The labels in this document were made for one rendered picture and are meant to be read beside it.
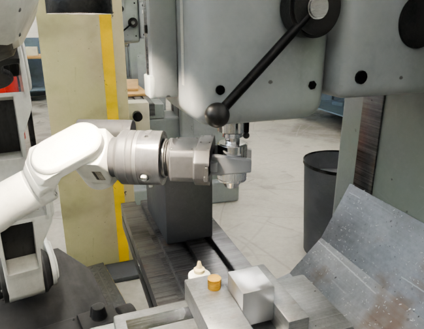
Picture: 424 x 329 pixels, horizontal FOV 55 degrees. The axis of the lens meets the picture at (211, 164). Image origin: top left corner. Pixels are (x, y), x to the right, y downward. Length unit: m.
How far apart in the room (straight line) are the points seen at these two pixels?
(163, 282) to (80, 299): 0.64
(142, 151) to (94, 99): 1.71
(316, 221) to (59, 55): 1.76
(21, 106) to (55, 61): 1.18
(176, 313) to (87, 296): 0.83
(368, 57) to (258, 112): 0.16
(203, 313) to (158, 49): 0.38
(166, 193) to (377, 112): 0.49
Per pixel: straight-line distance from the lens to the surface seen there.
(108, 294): 1.80
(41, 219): 1.24
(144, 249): 1.02
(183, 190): 0.98
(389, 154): 0.91
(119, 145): 0.64
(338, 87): 0.58
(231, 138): 0.63
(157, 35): 0.56
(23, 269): 1.37
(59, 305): 1.50
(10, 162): 1.16
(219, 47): 0.50
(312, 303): 0.74
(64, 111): 2.33
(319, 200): 2.58
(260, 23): 0.52
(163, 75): 0.57
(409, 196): 0.88
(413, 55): 0.64
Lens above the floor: 1.43
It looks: 19 degrees down
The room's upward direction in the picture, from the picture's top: straight up
